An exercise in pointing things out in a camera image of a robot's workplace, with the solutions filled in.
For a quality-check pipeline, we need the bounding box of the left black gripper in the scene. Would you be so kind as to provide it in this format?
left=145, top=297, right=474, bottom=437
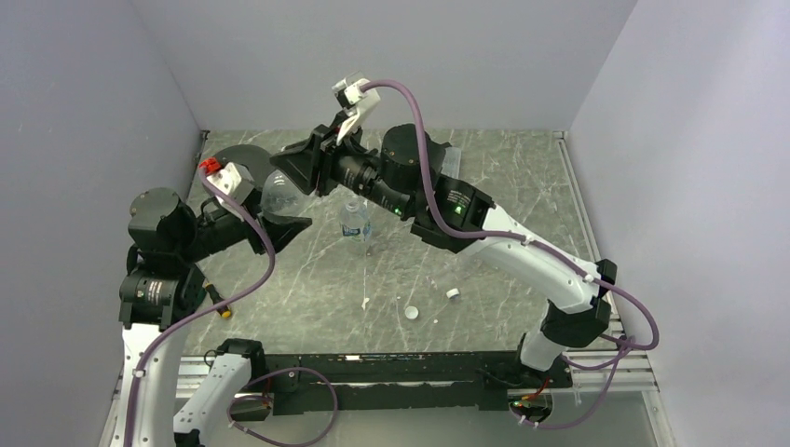
left=178, top=183, right=312, bottom=261

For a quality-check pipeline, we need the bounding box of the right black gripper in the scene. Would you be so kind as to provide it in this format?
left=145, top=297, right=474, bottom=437
left=272, top=108, right=414, bottom=217

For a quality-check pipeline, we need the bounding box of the clear bottle white cap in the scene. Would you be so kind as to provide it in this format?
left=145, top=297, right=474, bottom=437
left=261, top=169, right=308, bottom=217

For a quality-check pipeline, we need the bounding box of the labelled water bottle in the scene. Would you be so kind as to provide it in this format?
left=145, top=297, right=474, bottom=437
left=339, top=198, right=372, bottom=257

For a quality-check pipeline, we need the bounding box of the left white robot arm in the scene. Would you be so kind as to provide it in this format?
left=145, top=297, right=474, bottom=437
left=111, top=187, right=268, bottom=446

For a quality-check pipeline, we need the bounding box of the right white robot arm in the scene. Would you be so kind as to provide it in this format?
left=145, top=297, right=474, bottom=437
left=271, top=124, right=616, bottom=386

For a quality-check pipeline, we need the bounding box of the black spool disc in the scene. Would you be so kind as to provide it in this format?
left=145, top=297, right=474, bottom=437
left=214, top=144, right=276, bottom=183

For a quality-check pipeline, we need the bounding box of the yellow tipped screwdriver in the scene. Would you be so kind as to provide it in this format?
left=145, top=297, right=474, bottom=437
left=203, top=282, right=232, bottom=319

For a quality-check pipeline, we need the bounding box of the clear plastic tray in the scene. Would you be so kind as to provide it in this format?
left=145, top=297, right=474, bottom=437
left=441, top=147, right=463, bottom=180

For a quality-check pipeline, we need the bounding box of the loose white cap near front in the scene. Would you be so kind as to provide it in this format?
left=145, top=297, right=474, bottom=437
left=404, top=306, right=419, bottom=320

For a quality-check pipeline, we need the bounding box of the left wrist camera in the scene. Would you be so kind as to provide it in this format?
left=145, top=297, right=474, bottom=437
left=198, top=157, right=255, bottom=206

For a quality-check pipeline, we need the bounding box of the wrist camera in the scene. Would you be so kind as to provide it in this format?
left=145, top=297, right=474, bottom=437
left=198, top=157, right=255, bottom=206
left=332, top=71, right=381, bottom=144

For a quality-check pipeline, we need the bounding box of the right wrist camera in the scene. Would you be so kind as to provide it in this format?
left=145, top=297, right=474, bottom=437
left=332, top=71, right=381, bottom=144

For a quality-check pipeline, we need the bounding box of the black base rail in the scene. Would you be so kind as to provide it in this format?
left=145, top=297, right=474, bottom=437
left=243, top=350, right=573, bottom=415

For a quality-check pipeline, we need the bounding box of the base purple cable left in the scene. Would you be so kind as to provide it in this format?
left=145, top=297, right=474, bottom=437
left=225, top=367, right=340, bottom=447

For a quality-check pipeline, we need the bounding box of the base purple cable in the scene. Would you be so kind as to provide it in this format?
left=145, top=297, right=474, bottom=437
left=225, top=367, right=340, bottom=447
left=510, top=335, right=637, bottom=432

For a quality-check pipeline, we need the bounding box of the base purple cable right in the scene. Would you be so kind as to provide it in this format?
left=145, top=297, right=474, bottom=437
left=510, top=335, right=637, bottom=432

